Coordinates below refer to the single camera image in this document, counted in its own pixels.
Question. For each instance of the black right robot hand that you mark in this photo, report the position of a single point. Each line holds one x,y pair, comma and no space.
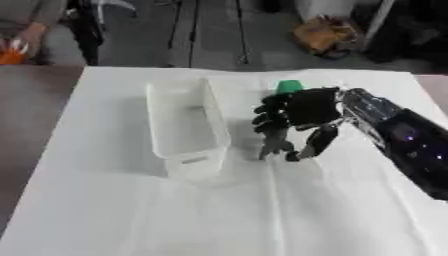
312,106

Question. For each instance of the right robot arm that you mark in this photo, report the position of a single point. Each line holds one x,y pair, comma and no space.
402,130

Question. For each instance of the white plastic box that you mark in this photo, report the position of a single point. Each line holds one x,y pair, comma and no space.
185,130

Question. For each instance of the green cup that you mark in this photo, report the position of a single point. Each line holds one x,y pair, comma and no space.
288,86

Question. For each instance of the tan bag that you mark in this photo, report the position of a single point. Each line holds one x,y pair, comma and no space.
324,36

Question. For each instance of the black tripod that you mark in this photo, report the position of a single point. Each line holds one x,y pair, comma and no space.
198,30

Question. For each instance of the person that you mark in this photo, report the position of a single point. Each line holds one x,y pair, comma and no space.
29,26

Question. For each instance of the orange object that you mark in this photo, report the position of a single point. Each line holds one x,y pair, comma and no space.
10,55

